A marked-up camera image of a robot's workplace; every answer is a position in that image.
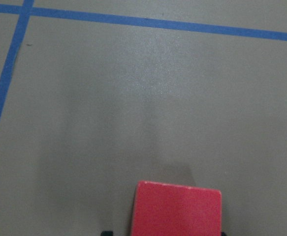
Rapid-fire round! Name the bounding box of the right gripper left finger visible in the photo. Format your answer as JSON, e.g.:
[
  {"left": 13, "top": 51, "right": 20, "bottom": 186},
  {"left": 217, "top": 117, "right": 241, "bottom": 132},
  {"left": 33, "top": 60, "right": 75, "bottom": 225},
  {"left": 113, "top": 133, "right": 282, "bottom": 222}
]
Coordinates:
[{"left": 101, "top": 231, "right": 113, "bottom": 236}]

